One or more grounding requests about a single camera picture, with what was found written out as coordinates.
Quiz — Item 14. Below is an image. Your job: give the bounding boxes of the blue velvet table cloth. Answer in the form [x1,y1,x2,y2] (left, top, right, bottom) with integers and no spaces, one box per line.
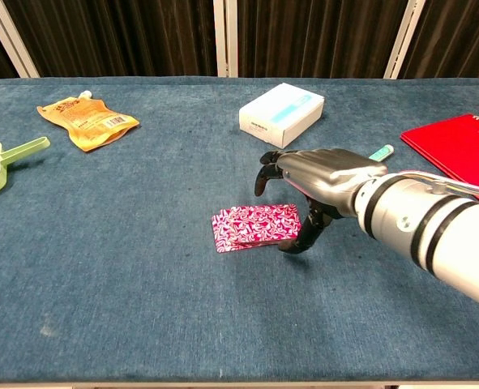
[0,76,479,384]

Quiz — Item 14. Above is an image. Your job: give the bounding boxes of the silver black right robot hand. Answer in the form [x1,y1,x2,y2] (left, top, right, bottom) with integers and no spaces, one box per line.
[254,147,388,256]

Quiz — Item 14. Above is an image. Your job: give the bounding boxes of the silver pink arm cable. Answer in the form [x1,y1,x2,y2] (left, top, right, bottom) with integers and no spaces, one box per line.
[396,171,479,199]

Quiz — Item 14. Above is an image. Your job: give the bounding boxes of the pink white patterned card stack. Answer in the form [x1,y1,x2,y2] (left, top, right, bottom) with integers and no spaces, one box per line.
[211,203,302,255]

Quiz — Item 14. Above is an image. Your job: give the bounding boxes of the dark brown pleated curtain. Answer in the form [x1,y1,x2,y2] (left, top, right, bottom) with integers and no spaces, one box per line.
[0,0,479,82]

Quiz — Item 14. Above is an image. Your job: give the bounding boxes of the red spiral notebook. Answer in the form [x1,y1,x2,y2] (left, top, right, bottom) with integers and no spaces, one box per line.
[400,113,479,210]

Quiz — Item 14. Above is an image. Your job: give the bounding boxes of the white cardboard box blue label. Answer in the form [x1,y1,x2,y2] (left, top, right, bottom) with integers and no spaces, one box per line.
[238,83,326,150]

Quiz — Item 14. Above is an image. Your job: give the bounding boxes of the white metal frame post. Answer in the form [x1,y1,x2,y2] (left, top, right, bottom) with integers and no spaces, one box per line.
[0,0,41,79]
[213,0,239,78]
[383,0,426,80]

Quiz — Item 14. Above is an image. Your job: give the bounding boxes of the green white marker tube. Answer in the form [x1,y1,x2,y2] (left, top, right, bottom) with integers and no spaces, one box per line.
[368,144,395,161]

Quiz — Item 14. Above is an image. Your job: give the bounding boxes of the orange spouted snack pouch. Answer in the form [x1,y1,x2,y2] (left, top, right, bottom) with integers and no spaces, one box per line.
[36,89,141,153]

